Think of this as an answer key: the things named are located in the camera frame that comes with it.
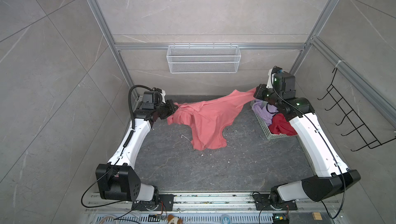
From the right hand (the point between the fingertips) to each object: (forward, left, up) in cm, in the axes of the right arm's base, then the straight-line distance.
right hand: (257, 85), depth 72 cm
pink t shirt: (-5, +22, -17) cm, 28 cm away
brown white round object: (-49, +42, -34) cm, 73 cm away
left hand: (0, +40, -10) cm, 41 cm away
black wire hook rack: (-28, -38, -4) cm, 48 cm away
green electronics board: (-49, -9, -38) cm, 63 cm away
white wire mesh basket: (+35, +25, -7) cm, 44 cm away
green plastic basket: (-4, -13, -31) cm, 34 cm away
